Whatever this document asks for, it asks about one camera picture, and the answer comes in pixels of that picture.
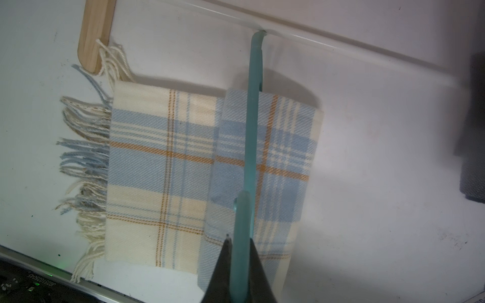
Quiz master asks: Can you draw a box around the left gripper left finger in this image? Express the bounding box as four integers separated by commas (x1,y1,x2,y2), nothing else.
201,235,232,303

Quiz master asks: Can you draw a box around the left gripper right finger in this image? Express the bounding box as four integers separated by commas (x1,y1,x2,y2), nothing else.
248,239,277,303

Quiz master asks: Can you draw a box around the teal clothes hanger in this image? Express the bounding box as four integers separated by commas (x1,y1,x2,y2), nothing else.
229,30,266,302

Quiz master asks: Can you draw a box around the blue cream plaid scarf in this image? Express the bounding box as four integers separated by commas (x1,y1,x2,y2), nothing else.
60,45,323,295

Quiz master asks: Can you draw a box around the black white checkered scarf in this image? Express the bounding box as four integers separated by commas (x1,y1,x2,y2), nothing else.
457,52,484,203

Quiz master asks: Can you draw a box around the wooden clothes rack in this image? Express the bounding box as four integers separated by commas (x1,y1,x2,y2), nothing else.
77,0,467,88

